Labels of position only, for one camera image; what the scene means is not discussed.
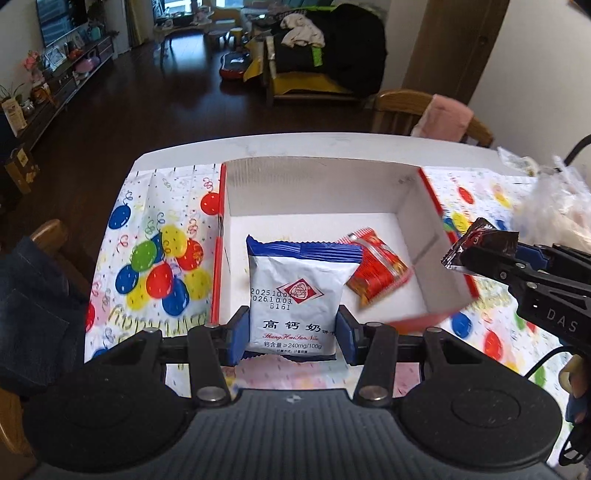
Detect balloon print tablecloth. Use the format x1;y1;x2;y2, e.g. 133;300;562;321
83;161;591;402

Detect blue jeans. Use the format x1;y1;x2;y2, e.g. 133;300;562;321
0;234;94;398

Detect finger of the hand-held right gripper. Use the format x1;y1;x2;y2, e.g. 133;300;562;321
463;248;546;291
515;242;591;278

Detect red blue toy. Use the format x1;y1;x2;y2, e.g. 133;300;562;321
219;51;253;82

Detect white cardboard box red rim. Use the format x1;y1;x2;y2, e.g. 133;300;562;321
210;157;481;334

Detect pink flowers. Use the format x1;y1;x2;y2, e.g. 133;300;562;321
23;50;45;85

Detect wooden sofa yellow cushion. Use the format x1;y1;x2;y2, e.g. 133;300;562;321
259;36;385;108

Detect wooden door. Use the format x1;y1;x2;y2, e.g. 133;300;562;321
401;0;511;108

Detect brown paper bag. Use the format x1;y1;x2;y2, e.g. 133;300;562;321
4;144;41;195

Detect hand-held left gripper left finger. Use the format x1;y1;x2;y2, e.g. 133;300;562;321
99;305;253;409

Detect white garment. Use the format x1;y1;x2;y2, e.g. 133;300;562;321
279;13;327;49

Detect dark coffee table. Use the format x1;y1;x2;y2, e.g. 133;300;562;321
154;9;219;57

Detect dark low tv cabinet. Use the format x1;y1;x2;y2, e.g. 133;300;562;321
17;34;116;140

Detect wooden chair with slats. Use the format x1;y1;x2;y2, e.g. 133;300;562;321
372;90;495;148

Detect television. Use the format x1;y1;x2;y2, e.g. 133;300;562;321
36;0;89;48

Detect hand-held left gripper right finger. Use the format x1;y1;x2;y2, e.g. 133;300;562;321
336;305;468;408

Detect pink cloth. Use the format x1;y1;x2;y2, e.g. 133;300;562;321
412;93;474;142

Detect clear plastic bag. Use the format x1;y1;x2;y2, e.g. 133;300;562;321
496;145;591;256

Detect white blue snack packet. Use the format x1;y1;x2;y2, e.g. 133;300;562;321
245;234;363;361

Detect black clothes pile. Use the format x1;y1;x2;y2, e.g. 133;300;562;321
271;4;387;97

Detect beige bag with plant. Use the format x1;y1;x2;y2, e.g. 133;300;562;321
0;83;29;136

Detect black cable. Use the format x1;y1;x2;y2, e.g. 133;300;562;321
526;348;591;468

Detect dark red foil snack packet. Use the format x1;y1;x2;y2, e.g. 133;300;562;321
440;217;520;276

